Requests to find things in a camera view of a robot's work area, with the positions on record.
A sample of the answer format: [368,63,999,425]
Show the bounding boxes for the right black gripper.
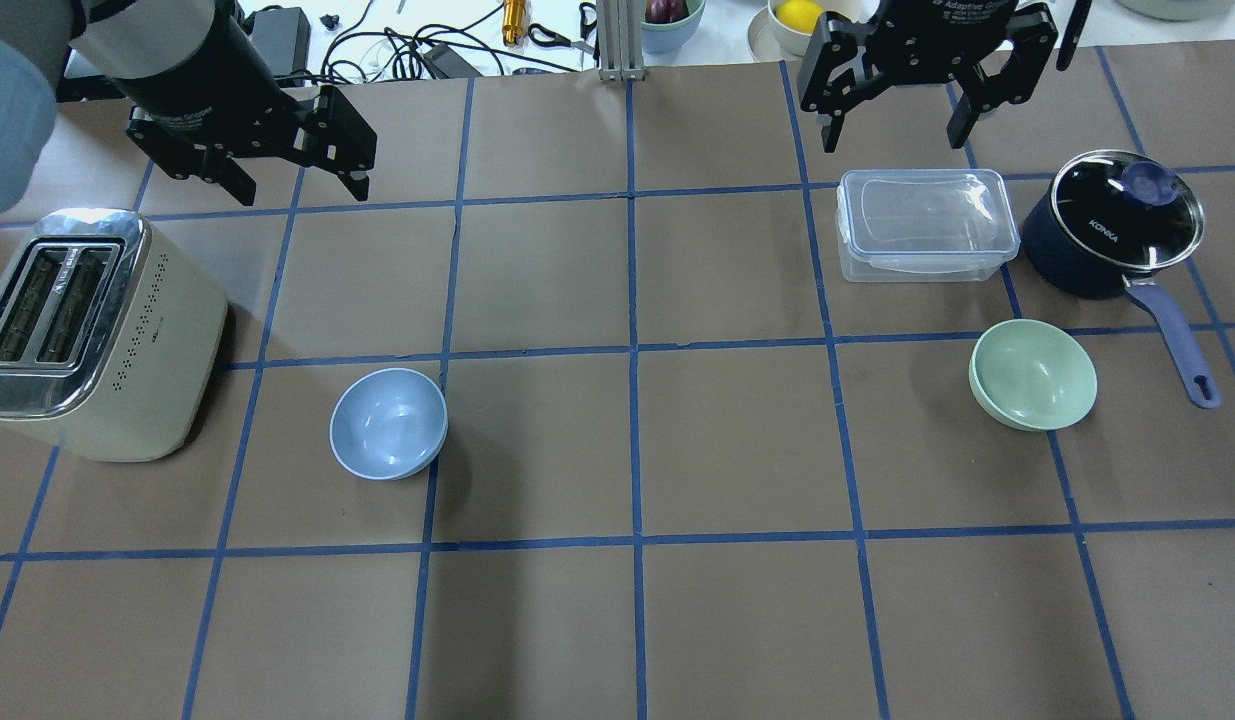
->
[797,1,1058,152]

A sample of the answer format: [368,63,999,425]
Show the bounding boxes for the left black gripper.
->
[127,78,378,207]

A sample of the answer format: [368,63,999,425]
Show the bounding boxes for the green bowl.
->
[966,319,1098,432]

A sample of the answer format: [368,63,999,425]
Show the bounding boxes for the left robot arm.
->
[0,1,378,214]

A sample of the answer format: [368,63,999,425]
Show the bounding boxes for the beige bowl with lemon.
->
[748,1,865,61]

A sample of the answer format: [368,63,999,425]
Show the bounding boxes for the blue bowl with fruit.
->
[641,0,706,54]

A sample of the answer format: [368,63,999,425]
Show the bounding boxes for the clear plastic container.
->
[836,168,1021,283]

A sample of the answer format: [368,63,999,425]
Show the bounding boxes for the black power adapter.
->
[420,42,483,79]

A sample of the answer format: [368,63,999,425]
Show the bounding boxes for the dark blue saucepan with lid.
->
[1020,149,1221,409]

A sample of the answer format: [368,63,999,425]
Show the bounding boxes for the cream toaster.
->
[0,207,230,462]

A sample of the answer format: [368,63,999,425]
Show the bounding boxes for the black scissors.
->
[527,1,599,58]

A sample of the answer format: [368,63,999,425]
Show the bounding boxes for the orange handled tool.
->
[501,0,527,47]

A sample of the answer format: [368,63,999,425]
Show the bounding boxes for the aluminium frame post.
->
[595,0,646,83]

